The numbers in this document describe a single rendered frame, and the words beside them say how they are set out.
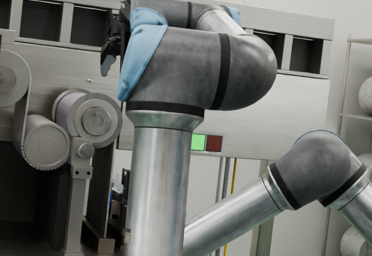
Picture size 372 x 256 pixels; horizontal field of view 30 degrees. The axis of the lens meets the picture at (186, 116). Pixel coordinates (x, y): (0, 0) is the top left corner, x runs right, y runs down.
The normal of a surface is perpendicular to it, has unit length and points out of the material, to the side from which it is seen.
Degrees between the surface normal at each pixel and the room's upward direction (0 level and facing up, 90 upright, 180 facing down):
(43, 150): 90
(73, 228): 90
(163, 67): 88
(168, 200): 81
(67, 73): 90
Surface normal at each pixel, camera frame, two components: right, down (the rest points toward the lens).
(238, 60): 0.32, -0.19
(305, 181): 0.09, 0.00
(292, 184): -0.17, -0.02
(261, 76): 0.74, 0.19
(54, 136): 0.34, 0.09
